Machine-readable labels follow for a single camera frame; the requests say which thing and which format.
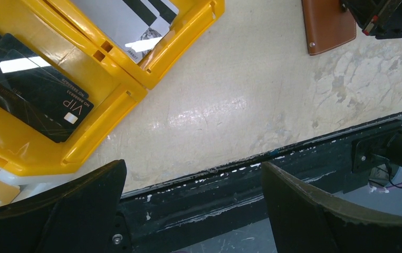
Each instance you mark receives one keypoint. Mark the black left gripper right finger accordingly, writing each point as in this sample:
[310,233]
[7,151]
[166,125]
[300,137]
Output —
[305,218]

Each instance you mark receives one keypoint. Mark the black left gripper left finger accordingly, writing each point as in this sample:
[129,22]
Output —
[77,216]

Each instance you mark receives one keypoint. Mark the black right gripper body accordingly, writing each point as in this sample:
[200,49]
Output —
[381,19]

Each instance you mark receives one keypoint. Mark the brown leather card holder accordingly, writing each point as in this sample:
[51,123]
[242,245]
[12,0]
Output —
[328,25]

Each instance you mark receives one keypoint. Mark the white bin with gold cards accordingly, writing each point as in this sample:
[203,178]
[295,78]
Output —
[30,186]

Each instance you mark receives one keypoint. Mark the yellow bin with black cards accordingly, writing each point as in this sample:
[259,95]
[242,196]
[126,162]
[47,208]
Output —
[36,29]

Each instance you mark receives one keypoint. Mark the top black VIP card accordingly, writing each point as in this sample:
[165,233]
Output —
[38,98]

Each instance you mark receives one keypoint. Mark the yellow bin with silver cards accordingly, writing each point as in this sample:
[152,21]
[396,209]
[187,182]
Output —
[193,19]

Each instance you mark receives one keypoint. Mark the top silver magnetic stripe card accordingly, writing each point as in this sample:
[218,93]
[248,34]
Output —
[134,26]

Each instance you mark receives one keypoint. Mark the black metal base rail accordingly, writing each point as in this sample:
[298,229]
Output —
[222,209]

